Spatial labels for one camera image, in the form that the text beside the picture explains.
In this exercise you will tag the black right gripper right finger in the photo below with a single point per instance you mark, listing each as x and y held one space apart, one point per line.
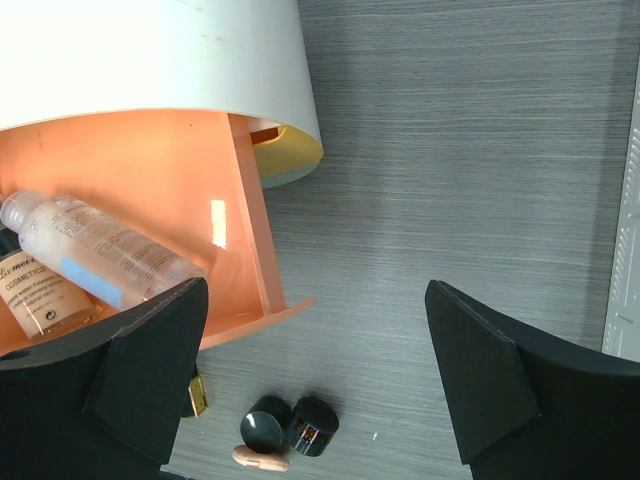
525 404

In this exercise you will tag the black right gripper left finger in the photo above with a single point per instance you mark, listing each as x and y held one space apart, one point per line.
104 401

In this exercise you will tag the BB cream tube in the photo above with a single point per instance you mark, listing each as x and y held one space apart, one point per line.
41 300

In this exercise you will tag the clear plastic bottle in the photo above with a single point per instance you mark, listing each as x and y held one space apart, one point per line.
98 253

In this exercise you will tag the yellow drawer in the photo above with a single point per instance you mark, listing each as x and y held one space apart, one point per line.
284 150

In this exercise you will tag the white round drawer organizer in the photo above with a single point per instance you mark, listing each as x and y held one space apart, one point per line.
71 58

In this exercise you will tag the gold black lipstick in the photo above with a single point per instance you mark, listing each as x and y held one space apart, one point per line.
196 401

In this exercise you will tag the white mesh file rack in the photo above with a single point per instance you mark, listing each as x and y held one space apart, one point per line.
621 337

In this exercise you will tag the black round jar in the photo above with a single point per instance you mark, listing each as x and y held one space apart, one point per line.
262 427

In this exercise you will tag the pink powder puff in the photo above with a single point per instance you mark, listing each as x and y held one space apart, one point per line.
246 457

